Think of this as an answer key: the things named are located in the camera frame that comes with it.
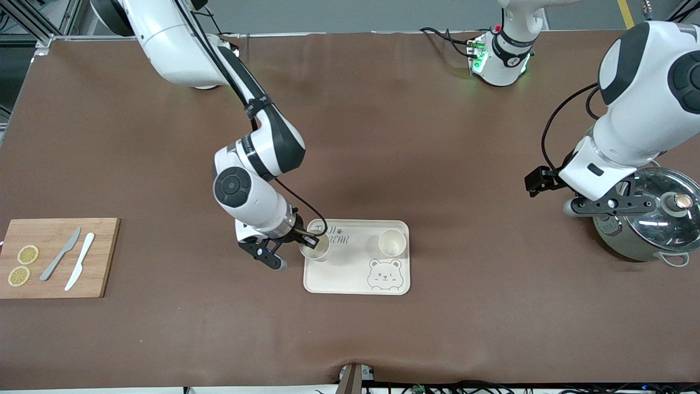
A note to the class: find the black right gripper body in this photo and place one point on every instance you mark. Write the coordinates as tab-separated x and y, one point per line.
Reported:
296	232

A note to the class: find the white plastic cup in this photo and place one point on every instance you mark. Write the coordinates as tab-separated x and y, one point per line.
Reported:
317	254
392	243

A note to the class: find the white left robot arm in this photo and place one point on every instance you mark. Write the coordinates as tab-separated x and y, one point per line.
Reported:
645	126

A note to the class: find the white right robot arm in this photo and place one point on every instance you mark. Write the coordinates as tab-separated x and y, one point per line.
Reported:
164	38

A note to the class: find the beige bear print tray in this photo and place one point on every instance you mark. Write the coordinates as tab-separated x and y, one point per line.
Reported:
350	273

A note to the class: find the grey electric cooking pot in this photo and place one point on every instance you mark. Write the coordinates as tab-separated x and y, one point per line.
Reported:
618	241

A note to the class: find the glass pot lid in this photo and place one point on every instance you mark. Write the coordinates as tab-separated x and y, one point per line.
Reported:
656	230

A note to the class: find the metal base connector plate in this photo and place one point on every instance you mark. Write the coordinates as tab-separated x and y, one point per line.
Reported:
474	54

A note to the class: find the bamboo cutting board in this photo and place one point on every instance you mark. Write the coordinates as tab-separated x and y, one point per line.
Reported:
98	273

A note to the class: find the white plastic knife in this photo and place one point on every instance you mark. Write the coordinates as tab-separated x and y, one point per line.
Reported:
75	272

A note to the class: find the grey plastic knife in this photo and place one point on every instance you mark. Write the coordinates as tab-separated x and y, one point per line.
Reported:
54	262

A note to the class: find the lemon slice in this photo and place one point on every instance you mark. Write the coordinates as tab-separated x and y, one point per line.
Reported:
28	254
19	276

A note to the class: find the aluminium frame profile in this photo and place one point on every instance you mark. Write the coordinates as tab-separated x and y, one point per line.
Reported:
42	42

